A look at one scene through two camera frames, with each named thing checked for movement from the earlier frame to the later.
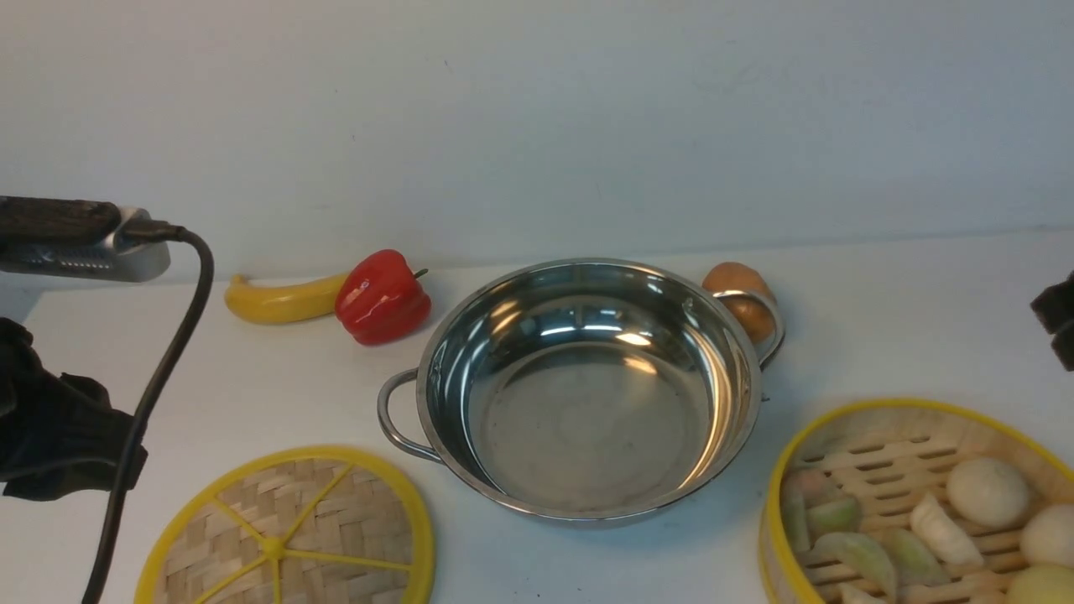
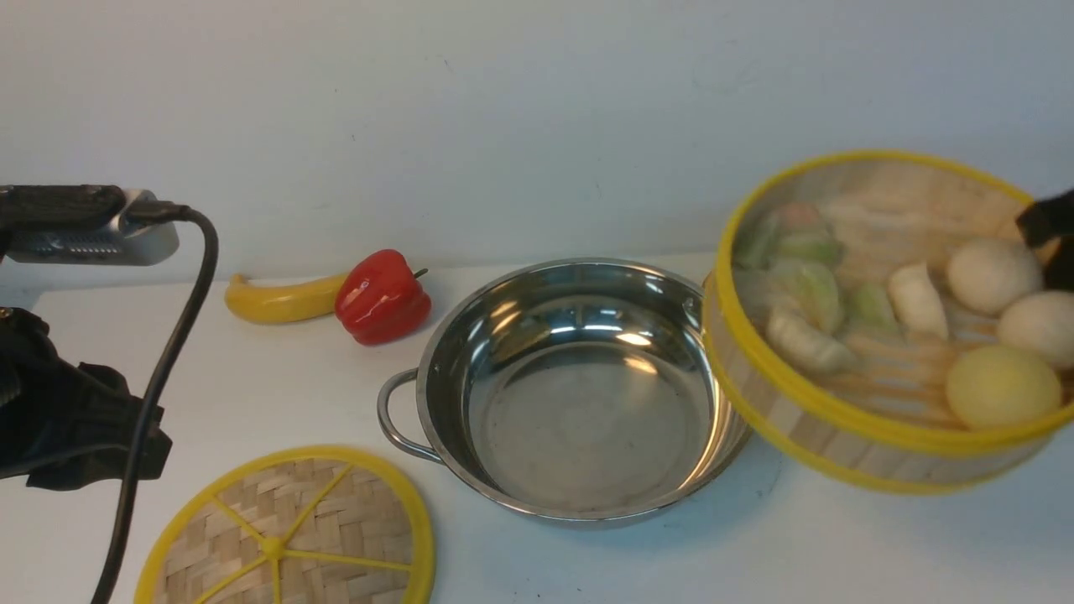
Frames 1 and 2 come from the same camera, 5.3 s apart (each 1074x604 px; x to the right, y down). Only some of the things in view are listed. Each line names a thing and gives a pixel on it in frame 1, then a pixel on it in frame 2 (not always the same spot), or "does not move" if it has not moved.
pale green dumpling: (854, 561) -> (810, 290)
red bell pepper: (380, 299) does not move
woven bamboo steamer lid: (315, 525) does not move
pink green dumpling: (812, 486) -> (785, 236)
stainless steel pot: (586, 392) does not move
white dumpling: (942, 534) -> (916, 302)
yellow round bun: (1041, 584) -> (1000, 386)
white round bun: (1048, 536) -> (1042, 320)
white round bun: (987, 493) -> (987, 274)
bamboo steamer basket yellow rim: (770, 573) -> (883, 319)
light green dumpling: (913, 562) -> (868, 308)
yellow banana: (276, 304) does not move
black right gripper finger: (1054, 305) -> (1052, 217)
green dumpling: (841, 514) -> (823, 249)
